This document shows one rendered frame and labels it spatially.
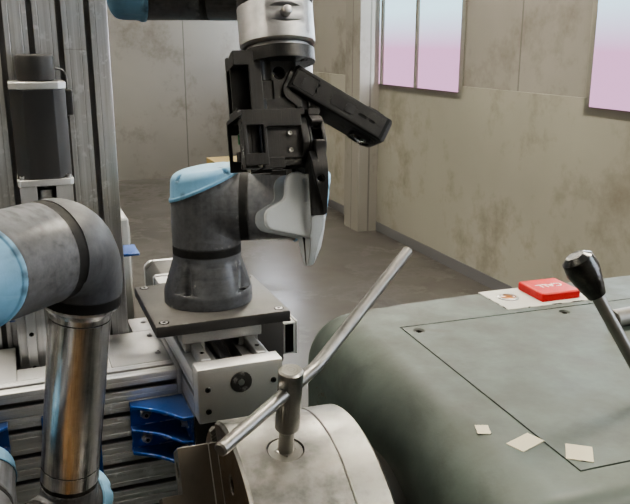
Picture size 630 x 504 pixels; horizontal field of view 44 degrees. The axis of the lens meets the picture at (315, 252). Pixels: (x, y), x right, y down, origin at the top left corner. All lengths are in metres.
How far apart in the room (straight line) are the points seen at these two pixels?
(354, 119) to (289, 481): 0.35
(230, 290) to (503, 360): 0.56
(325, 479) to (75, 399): 0.41
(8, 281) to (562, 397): 0.55
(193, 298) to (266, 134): 0.59
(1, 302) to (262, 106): 0.32
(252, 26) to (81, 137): 0.68
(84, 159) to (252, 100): 0.69
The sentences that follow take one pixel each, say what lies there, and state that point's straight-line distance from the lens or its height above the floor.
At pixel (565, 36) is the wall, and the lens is 4.65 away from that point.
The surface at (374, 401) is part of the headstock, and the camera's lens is 0.83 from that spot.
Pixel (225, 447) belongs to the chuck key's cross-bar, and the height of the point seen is 1.29.
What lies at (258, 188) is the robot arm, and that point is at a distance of 1.26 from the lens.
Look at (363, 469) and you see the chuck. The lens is 0.72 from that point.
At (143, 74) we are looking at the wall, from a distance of 9.45.
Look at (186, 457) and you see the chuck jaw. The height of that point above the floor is 1.19.
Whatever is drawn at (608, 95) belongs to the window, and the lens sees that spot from 4.33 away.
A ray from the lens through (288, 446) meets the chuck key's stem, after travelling 0.71.
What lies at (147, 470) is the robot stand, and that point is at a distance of 1.38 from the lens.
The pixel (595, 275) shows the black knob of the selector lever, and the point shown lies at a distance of 0.75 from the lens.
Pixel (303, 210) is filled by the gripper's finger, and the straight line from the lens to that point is 0.75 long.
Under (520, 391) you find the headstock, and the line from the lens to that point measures 0.81.
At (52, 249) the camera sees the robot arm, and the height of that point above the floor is 1.38.
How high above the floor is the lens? 1.59
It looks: 15 degrees down
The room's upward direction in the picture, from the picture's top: straight up
